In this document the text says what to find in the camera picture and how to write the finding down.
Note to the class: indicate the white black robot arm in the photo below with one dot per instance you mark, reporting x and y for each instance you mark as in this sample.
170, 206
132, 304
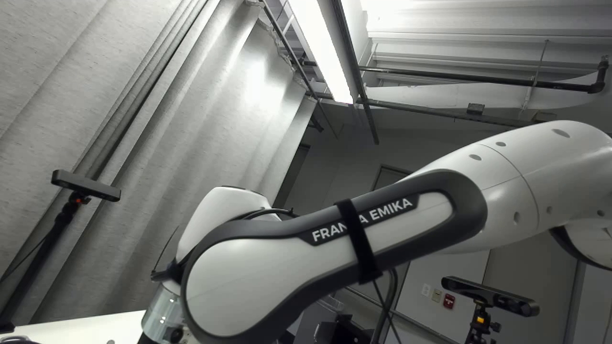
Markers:
243, 269

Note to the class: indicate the long ceiling light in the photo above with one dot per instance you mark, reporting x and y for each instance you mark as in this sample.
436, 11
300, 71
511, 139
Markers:
310, 19

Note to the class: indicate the black camera on right stand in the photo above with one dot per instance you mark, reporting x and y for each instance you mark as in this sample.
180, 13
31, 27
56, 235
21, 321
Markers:
492, 296

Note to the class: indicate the black camera on stand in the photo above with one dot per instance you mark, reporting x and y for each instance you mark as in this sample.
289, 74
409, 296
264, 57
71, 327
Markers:
84, 185
492, 296

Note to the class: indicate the black camera on left stand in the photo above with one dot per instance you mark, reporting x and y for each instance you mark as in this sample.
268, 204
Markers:
84, 185

